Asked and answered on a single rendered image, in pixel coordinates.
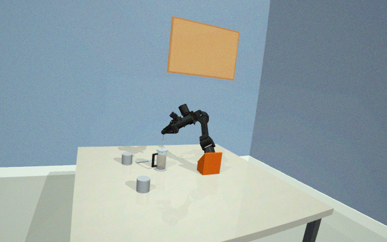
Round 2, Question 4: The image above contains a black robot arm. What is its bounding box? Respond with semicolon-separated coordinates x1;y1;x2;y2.
170;104;215;153

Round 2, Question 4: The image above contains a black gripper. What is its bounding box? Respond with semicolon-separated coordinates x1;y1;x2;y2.
162;118;186;134

